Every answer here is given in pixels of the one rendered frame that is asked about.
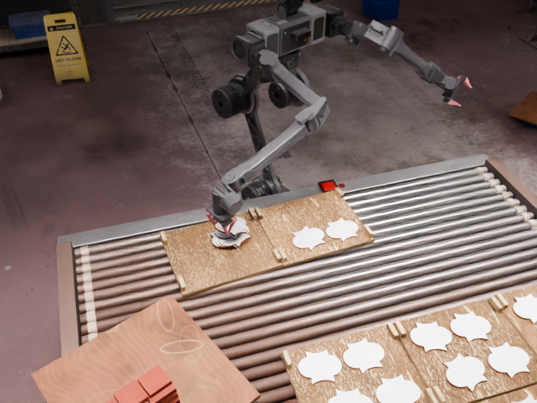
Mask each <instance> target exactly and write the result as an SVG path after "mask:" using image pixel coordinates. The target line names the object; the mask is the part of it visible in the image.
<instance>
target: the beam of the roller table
mask: <svg viewBox="0 0 537 403"><path fill-rule="evenodd" d="M488 158H489V157H488V156H487V155H486V154H477V155H473V156H469V157H465V158H457V159H452V160H448V161H444V162H437V163H432V164H427V165H423V166H416V167H412V168H407V169H403V170H395V171H391V172H387V173H382V174H375V175H371V176H367V177H362V178H354V179H350V180H346V181H342V182H336V184H337V185H339V184H344V185H345V187H344V188H340V187H339V186H338V187H339V188H340V190H341V191H342V192H343V193H344V195H345V194H353V193H357V192H361V191H365V190H372V189H376V188H380V187H385V186H392V185H396V184H400V183H405V182H412V181H416V180H420V179H425V178H432V177H436V176H440V175H445V174H452V173H456V172H460V171H465V170H472V169H474V168H476V167H483V166H484V163H485V161H486V159H488ZM322 193H323V192H322V190H321V188H320V187H319V186H313V187H309V188H305V189H301V190H293V191H288V192H284V193H280V194H273V195H268V196H263V197H259V198H252V199H248V200H244V201H243V202H244V204H243V206H242V207H241V209H240V210H239V212H238V213H236V214H239V213H244V212H247V211H249V208H252V209H253V210H255V208H256V207H258V208H259V209H262V208H265V207H269V206H272V205H278V204H281V203H285V202H290V201H294V200H297V199H301V198H306V197H310V196H313V195H317V194H322ZM205 213H206V208H202V209H195V210H190V211H186V212H182V213H175V214H170V215H165V216H161V217H154V218H150V219H145V220H141V221H133V222H129V223H125V224H120V225H113V226H109V227H104V228H100V229H92V230H88V231H84V232H80V233H72V234H67V235H63V236H59V237H58V244H60V243H64V242H68V241H71V242H72V245H73V248H74V250H75V249H79V248H81V247H83V246H92V245H99V244H103V243H107V242H112V241H119V240H123V239H127V238H132V237H139V236H143V235H147V234H152V233H158V232H161V231H166V230H171V229H178V228H182V227H186V226H191V225H198V224H201V223H205V222H208V221H210V220H209V219H208V218H207V216H206V215H205Z"/></svg>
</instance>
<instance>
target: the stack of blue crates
mask: <svg viewBox="0 0 537 403"><path fill-rule="evenodd" d="M399 3H400V0H363V1H362V4H363V10H362V12H363V13H364V14H365V15H367V16H368V17H369V18H370V19H371V20H372V19H373V20H375V21H377V22H378V21H385V20H391V19H397V17H398V12H399V11H398V9H399Z"/></svg>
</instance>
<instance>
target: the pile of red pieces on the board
mask: <svg viewBox="0 0 537 403"><path fill-rule="evenodd" d="M137 381H138V382H137ZM113 396H114V397H113V398H112V399H110V400H109V401H107V402H106V403H180V399H179V398H178V394H177V389H176V387H175V386H174V385H173V383H172V380H171V379H170V378H169V377H168V375H167V374H166V373H165V371H164V370H163V369H162V368H161V367H160V366H159V365H157V366H155V367H154V368H152V369H151V370H150V371H148V372H146V373H144V374H143V375H141V376H140V377H139V378H138V379H137V380H136V379H135V380H134V381H132V382H130V383H129V384H128V385H126V386H124V387H123V388H121V389H119V390H118V391H117V392H115V393H114V394H113Z"/></svg>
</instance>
